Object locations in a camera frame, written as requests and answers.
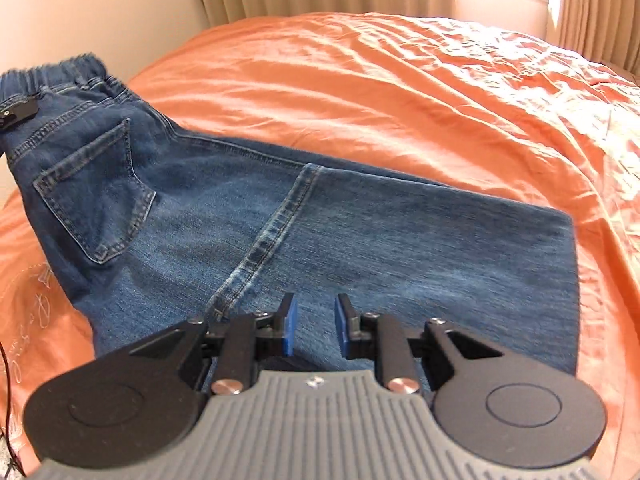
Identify blue denim jeans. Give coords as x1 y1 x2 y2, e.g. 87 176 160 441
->
1 55 579 373

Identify beige right curtain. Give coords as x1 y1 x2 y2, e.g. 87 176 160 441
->
546 0 639 77

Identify black cable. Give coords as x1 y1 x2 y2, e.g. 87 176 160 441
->
0 342 27 478

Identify orange bed sheet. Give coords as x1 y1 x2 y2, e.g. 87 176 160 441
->
1 13 639 479

